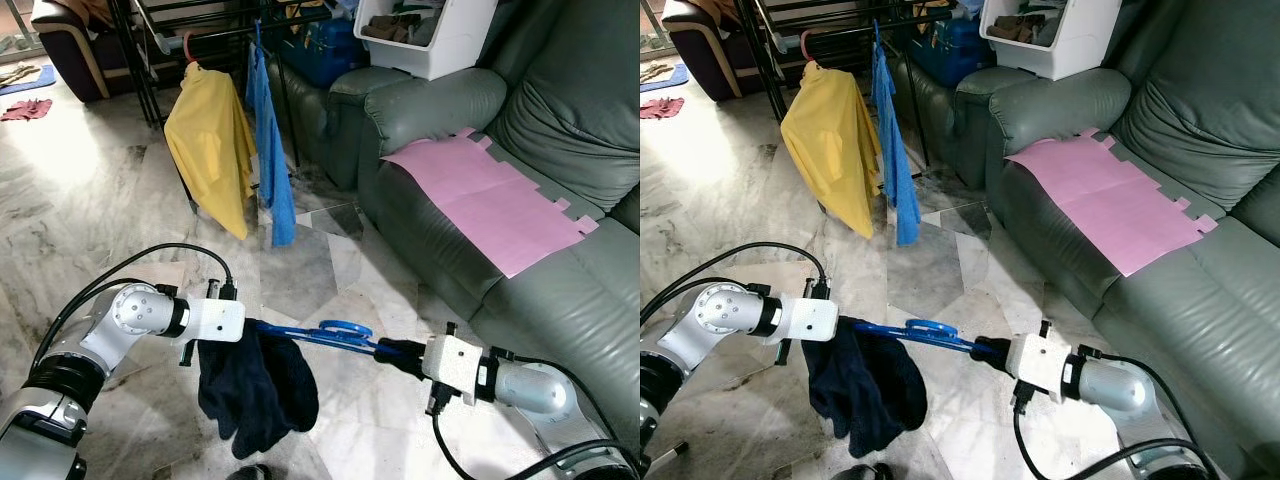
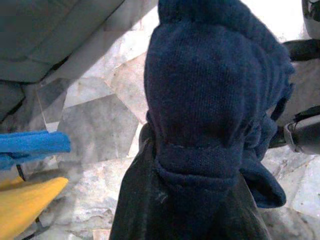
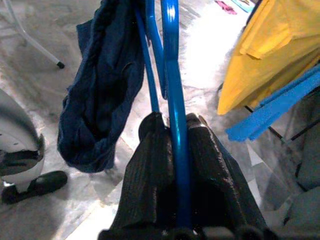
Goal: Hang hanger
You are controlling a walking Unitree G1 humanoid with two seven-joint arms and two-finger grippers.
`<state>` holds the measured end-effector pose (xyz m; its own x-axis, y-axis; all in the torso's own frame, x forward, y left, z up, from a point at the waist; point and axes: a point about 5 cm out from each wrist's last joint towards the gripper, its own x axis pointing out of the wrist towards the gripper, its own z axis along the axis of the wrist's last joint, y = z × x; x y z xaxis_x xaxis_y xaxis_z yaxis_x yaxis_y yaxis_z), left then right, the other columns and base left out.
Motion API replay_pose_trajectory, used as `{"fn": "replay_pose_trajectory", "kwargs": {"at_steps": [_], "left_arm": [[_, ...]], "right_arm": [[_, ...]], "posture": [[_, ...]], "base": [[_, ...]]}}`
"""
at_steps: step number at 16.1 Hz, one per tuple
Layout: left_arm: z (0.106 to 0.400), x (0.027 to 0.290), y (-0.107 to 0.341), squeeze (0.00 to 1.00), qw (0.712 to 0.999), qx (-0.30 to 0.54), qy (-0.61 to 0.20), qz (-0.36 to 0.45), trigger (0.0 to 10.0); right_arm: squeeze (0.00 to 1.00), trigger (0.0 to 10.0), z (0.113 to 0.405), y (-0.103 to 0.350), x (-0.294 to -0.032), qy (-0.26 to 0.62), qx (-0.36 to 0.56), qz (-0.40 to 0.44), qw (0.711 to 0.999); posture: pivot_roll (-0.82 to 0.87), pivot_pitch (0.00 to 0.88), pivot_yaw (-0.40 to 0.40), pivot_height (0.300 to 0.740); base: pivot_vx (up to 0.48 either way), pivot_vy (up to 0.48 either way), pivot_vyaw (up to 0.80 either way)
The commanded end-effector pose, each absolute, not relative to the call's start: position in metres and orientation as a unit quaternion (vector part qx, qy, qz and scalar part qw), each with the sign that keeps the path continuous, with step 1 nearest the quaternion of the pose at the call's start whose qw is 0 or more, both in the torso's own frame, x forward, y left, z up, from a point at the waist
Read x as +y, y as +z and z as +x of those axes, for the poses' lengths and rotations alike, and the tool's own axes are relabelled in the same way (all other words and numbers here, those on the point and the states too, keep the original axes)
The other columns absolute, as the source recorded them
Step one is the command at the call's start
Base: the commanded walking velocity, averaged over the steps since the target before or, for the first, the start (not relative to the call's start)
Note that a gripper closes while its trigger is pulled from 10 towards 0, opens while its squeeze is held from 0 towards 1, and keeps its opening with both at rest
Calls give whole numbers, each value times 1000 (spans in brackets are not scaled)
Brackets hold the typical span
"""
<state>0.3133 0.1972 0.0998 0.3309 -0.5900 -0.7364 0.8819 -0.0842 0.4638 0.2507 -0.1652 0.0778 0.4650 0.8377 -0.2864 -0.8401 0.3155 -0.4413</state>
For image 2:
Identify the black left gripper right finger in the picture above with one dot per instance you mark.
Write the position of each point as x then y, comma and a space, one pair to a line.
242, 222

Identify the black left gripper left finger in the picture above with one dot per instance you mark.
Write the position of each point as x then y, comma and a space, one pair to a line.
140, 205

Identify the navy garment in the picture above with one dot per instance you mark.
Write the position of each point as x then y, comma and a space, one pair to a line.
212, 87

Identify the yellow shirt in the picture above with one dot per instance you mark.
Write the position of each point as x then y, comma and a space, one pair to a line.
20, 210

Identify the blue shirt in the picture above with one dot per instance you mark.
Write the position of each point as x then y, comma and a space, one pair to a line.
32, 145

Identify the green leather sofa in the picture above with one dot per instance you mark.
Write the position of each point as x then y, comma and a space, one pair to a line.
37, 37

